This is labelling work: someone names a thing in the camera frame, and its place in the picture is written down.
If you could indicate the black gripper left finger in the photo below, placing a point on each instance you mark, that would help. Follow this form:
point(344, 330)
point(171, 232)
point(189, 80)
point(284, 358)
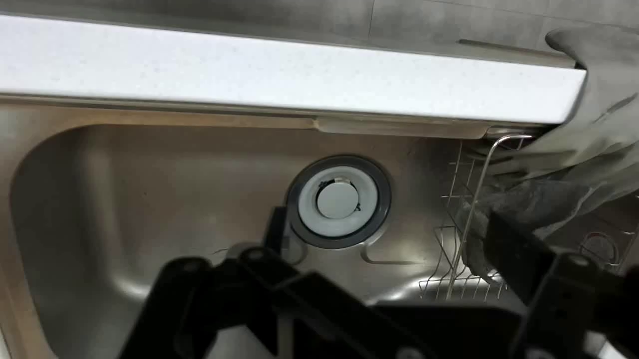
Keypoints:
point(220, 306)

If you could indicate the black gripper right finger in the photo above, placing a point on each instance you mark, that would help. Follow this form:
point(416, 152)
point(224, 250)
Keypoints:
point(580, 306)

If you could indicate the stainless steel sink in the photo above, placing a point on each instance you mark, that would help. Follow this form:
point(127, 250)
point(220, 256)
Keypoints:
point(167, 200)

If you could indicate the round sink drain strainer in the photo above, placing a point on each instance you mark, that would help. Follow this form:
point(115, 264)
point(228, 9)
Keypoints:
point(340, 202)

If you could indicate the gray cloth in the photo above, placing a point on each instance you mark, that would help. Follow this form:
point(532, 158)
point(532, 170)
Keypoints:
point(600, 140)

